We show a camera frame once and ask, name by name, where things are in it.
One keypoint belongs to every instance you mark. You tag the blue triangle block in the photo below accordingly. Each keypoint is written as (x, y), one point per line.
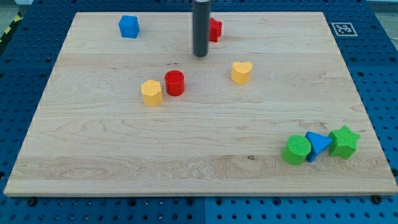
(319, 143)

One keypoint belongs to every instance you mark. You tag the red cylinder block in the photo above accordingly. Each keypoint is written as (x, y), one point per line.
(175, 82)

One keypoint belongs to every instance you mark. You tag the yellow hexagon block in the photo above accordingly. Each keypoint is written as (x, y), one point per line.
(152, 93)

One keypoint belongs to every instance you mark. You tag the yellow heart block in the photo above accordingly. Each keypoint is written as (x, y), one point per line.
(241, 72)

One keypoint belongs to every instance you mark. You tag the light wooden board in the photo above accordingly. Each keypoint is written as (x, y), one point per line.
(93, 136)

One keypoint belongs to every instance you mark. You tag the red star block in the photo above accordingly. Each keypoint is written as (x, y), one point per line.
(215, 30)

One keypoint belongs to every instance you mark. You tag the green cylinder block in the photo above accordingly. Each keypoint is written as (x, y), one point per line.
(296, 150)

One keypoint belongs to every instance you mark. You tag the blue cube block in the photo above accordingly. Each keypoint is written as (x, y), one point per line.
(129, 26)

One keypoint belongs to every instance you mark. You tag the green star block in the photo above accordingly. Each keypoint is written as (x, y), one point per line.
(344, 142)

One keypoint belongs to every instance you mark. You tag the white fiducial marker tag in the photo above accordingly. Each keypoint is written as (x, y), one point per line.
(344, 29)

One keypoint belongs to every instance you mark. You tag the black bolt front left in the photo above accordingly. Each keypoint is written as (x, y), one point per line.
(31, 202)

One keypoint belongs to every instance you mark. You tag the black bolt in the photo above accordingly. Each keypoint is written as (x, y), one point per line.
(376, 199)
(31, 202)

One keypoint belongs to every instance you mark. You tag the black bolt front right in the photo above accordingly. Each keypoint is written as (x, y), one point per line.
(376, 199)

